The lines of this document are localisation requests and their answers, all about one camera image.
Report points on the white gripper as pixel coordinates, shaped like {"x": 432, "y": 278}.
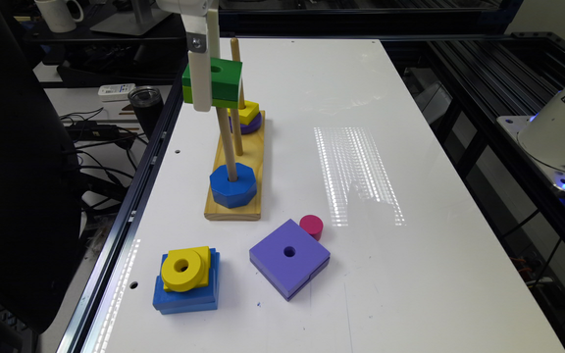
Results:
{"x": 200, "y": 46}

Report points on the green square block with hole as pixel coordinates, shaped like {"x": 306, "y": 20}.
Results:
{"x": 225, "y": 80}

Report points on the small yellow square block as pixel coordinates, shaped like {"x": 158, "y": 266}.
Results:
{"x": 248, "y": 113}

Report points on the purple round disc block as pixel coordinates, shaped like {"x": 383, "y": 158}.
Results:
{"x": 253, "y": 126}

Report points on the blue octagon block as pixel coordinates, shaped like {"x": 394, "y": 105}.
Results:
{"x": 232, "y": 194}

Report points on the pink cylinder block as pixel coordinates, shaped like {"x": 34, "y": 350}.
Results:
{"x": 313, "y": 225}

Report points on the purple square block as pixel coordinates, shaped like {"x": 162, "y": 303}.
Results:
{"x": 289, "y": 258}

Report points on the blue square block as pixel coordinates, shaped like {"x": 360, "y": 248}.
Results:
{"x": 196, "y": 299}

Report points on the rear wooden peg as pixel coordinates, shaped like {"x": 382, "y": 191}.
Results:
{"x": 235, "y": 52}

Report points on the wooden peg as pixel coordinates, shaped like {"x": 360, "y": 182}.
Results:
{"x": 225, "y": 134}
{"x": 236, "y": 132}
{"x": 235, "y": 52}

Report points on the grey monitor stand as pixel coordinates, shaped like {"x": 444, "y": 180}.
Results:
{"x": 141, "y": 19}

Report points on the front wooden peg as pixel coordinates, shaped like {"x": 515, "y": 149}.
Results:
{"x": 225, "y": 134}

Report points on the middle wooden peg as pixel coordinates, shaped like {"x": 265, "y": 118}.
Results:
{"x": 236, "y": 132}

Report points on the black tumbler cup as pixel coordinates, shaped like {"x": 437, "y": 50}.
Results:
{"x": 148, "y": 104}

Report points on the white remote label device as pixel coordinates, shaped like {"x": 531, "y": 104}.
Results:
{"x": 115, "y": 92}

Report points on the wooden peg base board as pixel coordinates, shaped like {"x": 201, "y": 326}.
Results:
{"x": 253, "y": 154}

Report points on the white mug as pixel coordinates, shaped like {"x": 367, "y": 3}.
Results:
{"x": 58, "y": 16}

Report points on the black office chair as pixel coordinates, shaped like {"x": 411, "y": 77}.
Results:
{"x": 39, "y": 211}

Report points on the yellow ring block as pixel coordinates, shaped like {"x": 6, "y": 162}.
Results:
{"x": 186, "y": 269}

